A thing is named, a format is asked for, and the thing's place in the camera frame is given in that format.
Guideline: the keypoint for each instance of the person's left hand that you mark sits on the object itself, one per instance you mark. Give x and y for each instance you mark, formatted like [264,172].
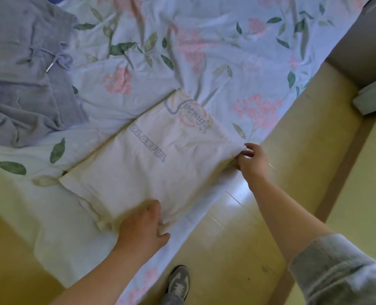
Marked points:
[140,227]

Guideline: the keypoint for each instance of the person's right hand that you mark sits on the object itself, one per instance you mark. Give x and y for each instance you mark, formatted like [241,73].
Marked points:
[254,165]

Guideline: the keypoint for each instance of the person's right thumb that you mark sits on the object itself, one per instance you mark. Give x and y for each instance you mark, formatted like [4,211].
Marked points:
[239,161]

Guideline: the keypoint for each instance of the person's left thumb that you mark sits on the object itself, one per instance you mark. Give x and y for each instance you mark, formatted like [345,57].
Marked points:
[163,240]

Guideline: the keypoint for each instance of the white printed t-shirt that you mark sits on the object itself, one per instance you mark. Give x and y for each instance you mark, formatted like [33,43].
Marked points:
[156,155]

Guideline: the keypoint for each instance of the person's left forearm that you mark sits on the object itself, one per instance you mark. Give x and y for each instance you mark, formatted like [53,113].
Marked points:
[111,276]

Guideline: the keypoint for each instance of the person's right forearm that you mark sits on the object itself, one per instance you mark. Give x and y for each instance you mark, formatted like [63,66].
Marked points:
[280,215]

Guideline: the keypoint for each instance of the grey sneaker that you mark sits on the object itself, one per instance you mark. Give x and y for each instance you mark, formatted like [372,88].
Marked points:
[177,284]

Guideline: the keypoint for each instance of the floral light blue bed sheet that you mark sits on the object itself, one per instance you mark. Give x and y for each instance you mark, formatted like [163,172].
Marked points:
[238,60]

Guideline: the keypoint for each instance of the pale green folded cloth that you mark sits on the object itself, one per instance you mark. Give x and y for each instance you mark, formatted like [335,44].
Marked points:
[373,98]

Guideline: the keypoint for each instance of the grey sweatshirt sleeve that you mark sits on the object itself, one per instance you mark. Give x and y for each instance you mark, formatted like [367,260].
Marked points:
[340,273]

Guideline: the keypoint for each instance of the grey cabinet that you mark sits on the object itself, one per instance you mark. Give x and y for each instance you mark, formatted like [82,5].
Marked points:
[362,41]

